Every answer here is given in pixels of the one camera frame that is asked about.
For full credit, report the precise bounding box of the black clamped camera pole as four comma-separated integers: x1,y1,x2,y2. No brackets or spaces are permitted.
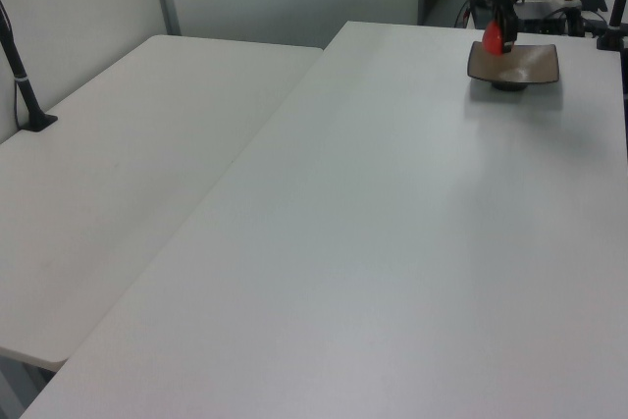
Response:
595,0,628,52

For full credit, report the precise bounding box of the black camera stand with base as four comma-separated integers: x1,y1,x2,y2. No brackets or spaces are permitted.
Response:
0,0,59,133

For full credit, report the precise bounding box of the brown square ceramic plate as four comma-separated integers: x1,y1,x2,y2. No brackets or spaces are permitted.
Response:
466,40,561,93

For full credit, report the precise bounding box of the black electronics box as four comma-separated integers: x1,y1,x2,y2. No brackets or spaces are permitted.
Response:
514,0,566,34

